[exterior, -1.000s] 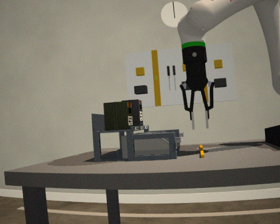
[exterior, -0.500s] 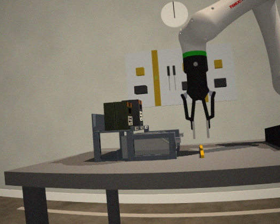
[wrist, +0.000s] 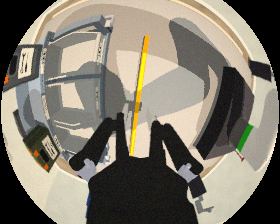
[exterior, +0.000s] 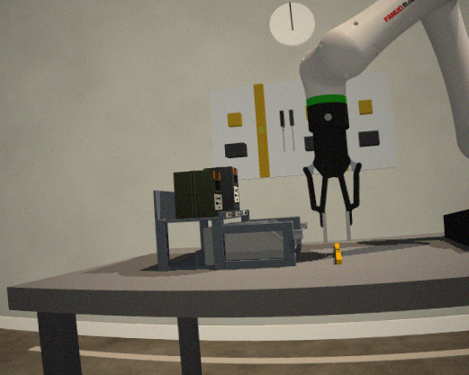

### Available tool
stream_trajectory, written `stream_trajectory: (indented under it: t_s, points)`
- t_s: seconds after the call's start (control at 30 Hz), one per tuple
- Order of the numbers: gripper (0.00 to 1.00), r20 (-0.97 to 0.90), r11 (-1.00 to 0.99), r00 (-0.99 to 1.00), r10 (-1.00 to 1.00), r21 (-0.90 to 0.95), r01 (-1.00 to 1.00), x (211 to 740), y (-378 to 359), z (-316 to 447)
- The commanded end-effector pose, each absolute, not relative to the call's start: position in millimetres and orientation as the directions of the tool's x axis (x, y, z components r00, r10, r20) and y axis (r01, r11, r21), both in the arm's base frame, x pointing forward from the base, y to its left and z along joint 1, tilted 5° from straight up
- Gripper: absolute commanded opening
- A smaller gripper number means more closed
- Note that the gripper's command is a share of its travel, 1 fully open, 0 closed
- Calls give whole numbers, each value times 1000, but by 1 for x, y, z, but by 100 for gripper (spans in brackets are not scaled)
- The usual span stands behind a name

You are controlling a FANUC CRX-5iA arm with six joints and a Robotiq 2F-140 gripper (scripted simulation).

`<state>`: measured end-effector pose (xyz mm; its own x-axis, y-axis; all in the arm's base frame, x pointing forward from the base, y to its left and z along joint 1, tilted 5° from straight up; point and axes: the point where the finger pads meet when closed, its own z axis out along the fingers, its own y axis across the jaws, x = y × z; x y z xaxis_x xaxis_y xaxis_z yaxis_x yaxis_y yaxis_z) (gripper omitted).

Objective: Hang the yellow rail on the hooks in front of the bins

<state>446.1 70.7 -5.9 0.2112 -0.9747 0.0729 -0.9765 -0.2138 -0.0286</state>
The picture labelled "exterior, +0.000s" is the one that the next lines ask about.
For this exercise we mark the yellow bar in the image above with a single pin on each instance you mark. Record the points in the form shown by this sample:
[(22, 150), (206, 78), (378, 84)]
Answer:
[(338, 254)]

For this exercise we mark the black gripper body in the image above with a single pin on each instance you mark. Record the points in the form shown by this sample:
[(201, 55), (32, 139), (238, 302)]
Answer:
[(330, 145)]

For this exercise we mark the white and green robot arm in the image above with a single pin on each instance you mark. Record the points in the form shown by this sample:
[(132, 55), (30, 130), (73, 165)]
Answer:
[(346, 51)]

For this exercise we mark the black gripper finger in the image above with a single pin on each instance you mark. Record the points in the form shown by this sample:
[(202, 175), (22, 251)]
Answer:
[(355, 167), (321, 209)]

